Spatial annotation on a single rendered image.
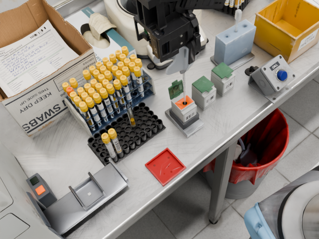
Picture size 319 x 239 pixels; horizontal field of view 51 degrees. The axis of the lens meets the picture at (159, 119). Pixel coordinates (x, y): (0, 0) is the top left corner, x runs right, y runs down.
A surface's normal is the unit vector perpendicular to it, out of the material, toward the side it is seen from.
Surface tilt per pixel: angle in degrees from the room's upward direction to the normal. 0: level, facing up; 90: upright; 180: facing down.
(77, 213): 0
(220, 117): 0
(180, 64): 92
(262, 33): 90
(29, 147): 0
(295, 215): 36
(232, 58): 90
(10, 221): 90
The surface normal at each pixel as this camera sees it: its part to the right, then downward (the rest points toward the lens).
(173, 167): -0.08, -0.54
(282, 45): -0.79, 0.54
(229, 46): 0.55, 0.67
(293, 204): -0.55, -0.58
